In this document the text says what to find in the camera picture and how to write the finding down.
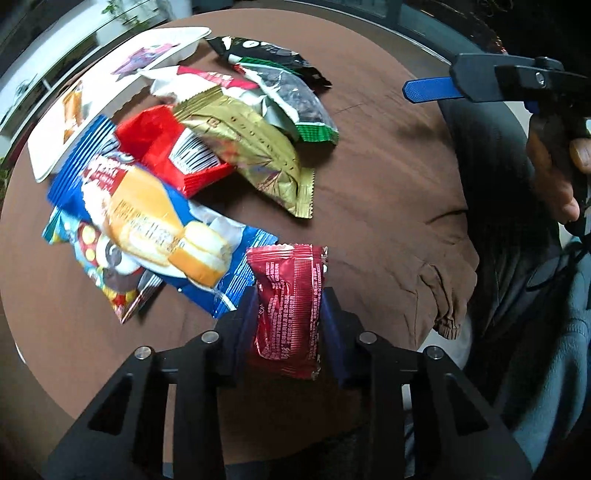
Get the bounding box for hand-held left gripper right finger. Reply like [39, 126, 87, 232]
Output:
[321, 287, 536, 480]

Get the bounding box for bright red snack packet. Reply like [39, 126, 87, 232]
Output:
[115, 105, 236, 198]

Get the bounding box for person's right hand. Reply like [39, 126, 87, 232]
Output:
[525, 115, 591, 225]

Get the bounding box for person's dark jacket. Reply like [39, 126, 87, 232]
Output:
[436, 99, 591, 340]

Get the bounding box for blue cake packet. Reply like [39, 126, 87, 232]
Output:
[47, 115, 279, 319]

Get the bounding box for white plastic tray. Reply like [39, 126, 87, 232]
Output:
[28, 27, 212, 183]

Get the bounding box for white red label pouch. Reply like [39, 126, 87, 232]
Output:
[139, 65, 259, 109]

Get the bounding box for colourful cartoon snack packet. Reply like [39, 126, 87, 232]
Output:
[42, 208, 164, 324]

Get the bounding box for brown table cover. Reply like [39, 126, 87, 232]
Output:
[0, 18, 481, 467]

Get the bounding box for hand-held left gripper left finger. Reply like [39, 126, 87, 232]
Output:
[44, 286, 259, 480]

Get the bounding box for gold foil snack packet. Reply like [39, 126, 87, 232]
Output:
[173, 90, 316, 219]

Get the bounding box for white TV cabinet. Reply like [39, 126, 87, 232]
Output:
[0, 0, 169, 137]

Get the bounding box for person's teal trousers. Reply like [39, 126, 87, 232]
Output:
[494, 240, 591, 472]

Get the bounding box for dark red snack packet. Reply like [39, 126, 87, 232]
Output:
[246, 244, 329, 380]

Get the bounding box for clear green bean packet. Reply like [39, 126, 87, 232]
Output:
[233, 62, 339, 145]

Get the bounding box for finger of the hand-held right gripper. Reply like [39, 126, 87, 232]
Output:
[403, 52, 568, 103]

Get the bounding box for black green snack packet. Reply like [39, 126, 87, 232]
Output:
[206, 36, 332, 90]

